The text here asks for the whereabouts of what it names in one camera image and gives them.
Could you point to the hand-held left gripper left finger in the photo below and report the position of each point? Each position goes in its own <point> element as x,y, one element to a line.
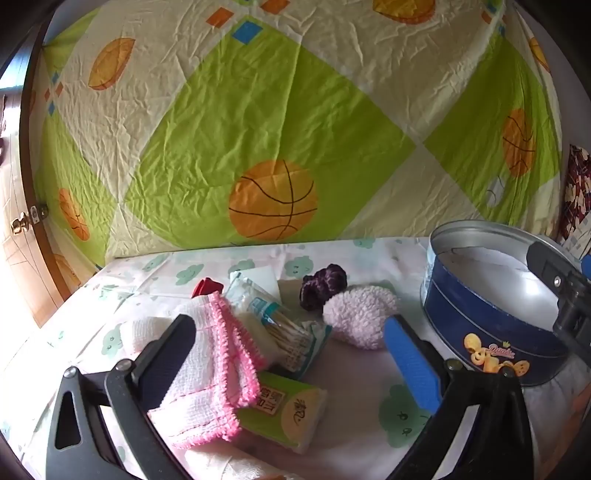
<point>171,350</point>

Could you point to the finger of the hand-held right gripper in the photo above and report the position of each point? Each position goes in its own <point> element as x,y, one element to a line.
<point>549,265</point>

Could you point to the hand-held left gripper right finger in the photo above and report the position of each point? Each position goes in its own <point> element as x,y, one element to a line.
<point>411,364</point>

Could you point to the pink-trimmed white cloth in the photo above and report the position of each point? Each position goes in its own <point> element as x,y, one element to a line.
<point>198,369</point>

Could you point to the pink fluffy pad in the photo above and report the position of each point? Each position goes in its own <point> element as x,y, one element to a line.
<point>360,318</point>

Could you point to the red satin pouch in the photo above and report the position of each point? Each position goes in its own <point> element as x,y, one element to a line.
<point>207,287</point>

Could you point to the blue round tin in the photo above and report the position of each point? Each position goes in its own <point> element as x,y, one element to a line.
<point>485,323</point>

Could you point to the cotton swab packet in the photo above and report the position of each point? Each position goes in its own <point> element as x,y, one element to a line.
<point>281,332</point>

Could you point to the purple scrunchie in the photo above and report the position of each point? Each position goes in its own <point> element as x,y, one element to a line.
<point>321,288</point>

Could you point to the green tissue pack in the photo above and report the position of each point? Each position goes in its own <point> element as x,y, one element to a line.
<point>286,415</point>

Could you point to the white waffle cloth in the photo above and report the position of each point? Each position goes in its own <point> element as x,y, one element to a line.
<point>138,337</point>
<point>235,466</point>

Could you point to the cloud printed bedsheet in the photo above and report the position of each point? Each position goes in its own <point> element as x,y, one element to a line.
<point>360,378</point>

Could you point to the maroon patterned cloth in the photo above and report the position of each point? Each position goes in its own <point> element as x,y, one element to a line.
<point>577,184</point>

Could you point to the wooden door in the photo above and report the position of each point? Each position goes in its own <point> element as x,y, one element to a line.
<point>32,277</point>

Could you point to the metal door latch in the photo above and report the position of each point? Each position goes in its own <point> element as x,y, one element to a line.
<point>39,213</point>

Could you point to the brass door knob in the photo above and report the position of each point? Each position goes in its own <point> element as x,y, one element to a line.
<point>21,226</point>

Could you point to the basketball printed sheet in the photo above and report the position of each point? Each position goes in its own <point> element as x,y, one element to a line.
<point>277,115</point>

